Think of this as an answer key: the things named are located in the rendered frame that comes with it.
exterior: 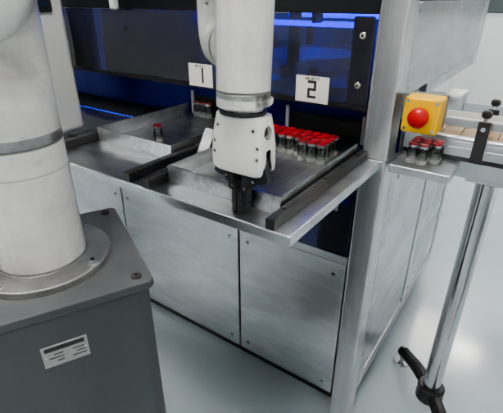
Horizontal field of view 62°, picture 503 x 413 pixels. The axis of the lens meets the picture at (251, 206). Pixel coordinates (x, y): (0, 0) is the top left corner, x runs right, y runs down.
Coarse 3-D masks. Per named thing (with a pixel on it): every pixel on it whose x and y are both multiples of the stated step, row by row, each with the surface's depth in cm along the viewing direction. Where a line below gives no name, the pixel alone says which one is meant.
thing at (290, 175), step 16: (192, 160) 87; (208, 160) 92; (288, 160) 94; (336, 160) 86; (176, 176) 82; (192, 176) 79; (208, 176) 77; (272, 176) 85; (288, 176) 85; (304, 176) 85; (320, 176) 81; (208, 192) 78; (224, 192) 76; (256, 192) 71; (272, 192) 79; (288, 192) 71; (256, 208) 73; (272, 208) 71
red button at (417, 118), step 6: (420, 108) 82; (408, 114) 83; (414, 114) 82; (420, 114) 81; (426, 114) 81; (408, 120) 83; (414, 120) 82; (420, 120) 82; (426, 120) 82; (414, 126) 83; (420, 126) 82
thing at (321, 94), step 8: (296, 80) 98; (304, 80) 97; (320, 80) 94; (328, 80) 93; (296, 88) 99; (304, 88) 97; (320, 88) 95; (328, 88) 94; (296, 96) 99; (304, 96) 98; (320, 96) 96; (328, 96) 95
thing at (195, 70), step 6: (192, 66) 114; (198, 66) 113; (204, 66) 112; (210, 66) 111; (192, 72) 115; (198, 72) 114; (204, 72) 112; (210, 72) 111; (192, 78) 116; (198, 78) 114; (204, 78) 113; (210, 78) 112; (192, 84) 117; (198, 84) 115; (204, 84) 114; (210, 84) 113
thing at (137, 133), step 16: (160, 112) 122; (176, 112) 127; (112, 128) 110; (128, 128) 114; (144, 128) 117; (176, 128) 117; (192, 128) 117; (128, 144) 101; (144, 144) 98; (160, 144) 95; (176, 144) 94; (192, 144) 99
